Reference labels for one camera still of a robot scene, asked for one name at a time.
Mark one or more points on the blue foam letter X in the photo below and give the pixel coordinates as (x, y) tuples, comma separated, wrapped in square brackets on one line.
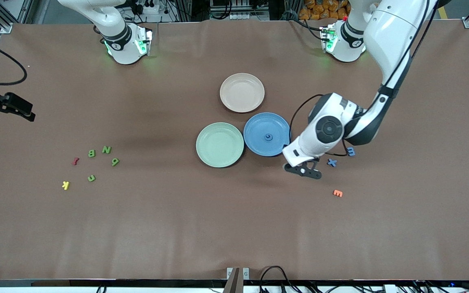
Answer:
[(332, 162)]

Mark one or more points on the blue foam letter G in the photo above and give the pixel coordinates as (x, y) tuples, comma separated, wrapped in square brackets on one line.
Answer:
[(267, 137)]

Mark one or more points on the blue foam letter m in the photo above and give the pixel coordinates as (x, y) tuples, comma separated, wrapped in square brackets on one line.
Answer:
[(351, 152)]

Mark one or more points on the blue plate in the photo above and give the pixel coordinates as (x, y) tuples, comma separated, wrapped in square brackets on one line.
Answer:
[(257, 130)]

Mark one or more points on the green foam letter N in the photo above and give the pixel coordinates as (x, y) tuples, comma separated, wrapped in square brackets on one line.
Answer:
[(106, 149), (91, 178)]

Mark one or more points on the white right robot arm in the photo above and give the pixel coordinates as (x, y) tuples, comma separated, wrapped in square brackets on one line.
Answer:
[(122, 44)]

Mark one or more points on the orange foam letter E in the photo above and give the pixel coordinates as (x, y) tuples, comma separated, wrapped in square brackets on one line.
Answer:
[(338, 193)]

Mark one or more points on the green plate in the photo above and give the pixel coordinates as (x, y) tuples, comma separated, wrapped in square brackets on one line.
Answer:
[(220, 145)]

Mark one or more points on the red foam letter I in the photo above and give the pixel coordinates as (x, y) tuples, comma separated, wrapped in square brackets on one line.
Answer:
[(75, 161)]

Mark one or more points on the beige plate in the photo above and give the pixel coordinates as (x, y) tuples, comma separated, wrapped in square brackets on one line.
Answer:
[(242, 92)]

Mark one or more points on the yellow foam letter K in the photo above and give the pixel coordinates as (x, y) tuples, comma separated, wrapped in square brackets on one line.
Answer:
[(66, 185)]

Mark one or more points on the green foam letter B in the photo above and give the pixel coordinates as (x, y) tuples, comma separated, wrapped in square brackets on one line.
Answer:
[(90, 153)]

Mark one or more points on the green foam digit 6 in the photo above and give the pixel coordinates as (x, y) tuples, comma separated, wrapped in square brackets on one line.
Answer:
[(115, 162)]

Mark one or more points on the pile of orange packets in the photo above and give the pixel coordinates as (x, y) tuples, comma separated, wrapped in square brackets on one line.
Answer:
[(324, 10)]

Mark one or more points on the long white socket strip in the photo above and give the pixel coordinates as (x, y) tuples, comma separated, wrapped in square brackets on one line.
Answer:
[(240, 16)]

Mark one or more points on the white power strip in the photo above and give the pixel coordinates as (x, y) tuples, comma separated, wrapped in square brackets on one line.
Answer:
[(151, 7)]

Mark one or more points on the silver camera mount bracket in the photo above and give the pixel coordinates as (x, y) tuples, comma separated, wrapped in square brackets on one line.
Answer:
[(244, 273)]

